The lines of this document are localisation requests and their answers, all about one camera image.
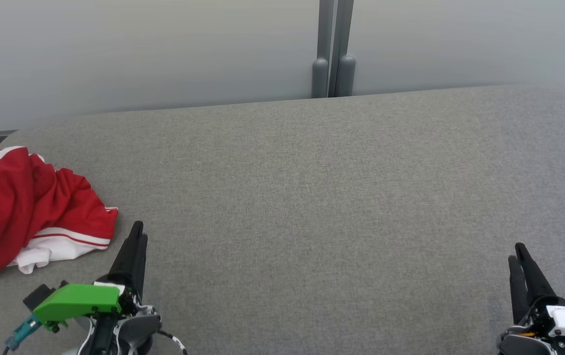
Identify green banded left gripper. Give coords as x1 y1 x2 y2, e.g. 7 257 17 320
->
33 221 160 332

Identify red white basketball jersey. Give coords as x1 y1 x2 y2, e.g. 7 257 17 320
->
0 167 119 290

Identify grey fabric sofa seat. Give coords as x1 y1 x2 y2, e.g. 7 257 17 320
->
0 85 565 355

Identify black white braided cable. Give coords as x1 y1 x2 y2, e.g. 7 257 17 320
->
156 329 188 355

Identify teal left camera plug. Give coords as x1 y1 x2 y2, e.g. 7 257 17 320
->
5 316 42 352

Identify grey double partition post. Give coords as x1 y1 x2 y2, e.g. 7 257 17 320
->
311 0 357 98

